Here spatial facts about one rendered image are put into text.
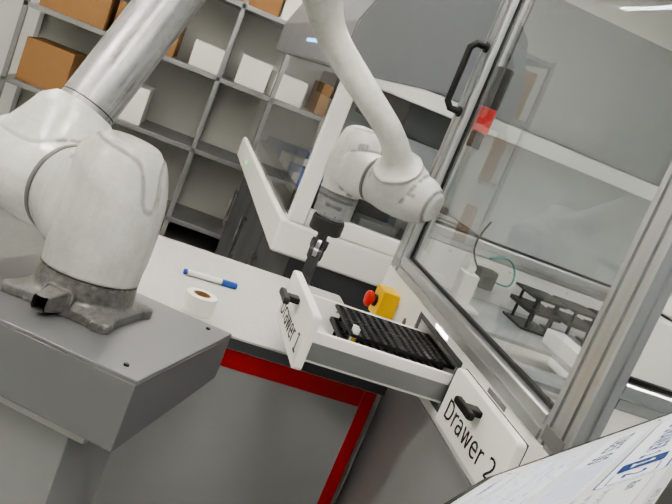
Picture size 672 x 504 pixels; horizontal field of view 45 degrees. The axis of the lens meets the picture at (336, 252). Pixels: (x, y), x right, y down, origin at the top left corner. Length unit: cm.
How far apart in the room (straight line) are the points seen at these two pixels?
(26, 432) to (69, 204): 35
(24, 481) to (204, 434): 57
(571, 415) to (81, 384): 68
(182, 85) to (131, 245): 451
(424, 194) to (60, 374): 83
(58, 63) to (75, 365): 434
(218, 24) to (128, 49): 427
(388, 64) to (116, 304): 131
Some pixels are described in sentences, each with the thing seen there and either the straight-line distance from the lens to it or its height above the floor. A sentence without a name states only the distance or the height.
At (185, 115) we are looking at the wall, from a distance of 574.
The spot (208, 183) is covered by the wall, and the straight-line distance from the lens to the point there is 579.
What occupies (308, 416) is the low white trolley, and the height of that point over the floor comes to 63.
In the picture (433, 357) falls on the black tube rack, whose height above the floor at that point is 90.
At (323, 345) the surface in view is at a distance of 150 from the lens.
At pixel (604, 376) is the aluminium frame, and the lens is 118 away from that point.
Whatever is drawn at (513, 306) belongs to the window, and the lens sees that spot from 148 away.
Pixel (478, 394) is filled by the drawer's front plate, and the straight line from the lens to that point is 143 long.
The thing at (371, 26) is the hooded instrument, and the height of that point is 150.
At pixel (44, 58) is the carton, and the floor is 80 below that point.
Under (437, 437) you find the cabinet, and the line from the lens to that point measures 157.
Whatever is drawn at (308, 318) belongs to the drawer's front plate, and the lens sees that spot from 148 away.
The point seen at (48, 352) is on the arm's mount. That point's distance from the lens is 116.
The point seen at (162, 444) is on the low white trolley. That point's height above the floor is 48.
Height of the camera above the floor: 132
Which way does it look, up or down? 11 degrees down
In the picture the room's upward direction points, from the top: 22 degrees clockwise
